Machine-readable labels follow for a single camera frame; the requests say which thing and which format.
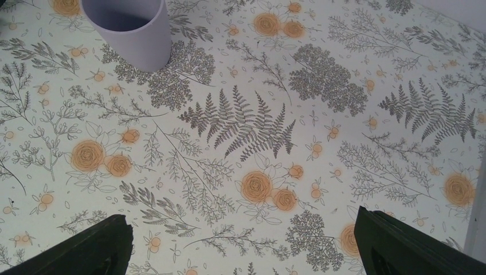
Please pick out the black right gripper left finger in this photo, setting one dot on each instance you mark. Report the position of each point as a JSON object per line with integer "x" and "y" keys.
{"x": 104, "y": 248}

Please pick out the floral tablecloth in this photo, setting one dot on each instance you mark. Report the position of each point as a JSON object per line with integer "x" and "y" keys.
{"x": 253, "y": 149}

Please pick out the lavender plastic cup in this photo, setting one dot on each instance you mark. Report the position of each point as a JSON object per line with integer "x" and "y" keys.
{"x": 139, "y": 31}

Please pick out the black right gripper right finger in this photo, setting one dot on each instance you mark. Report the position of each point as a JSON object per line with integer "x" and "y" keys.
{"x": 388, "y": 246}

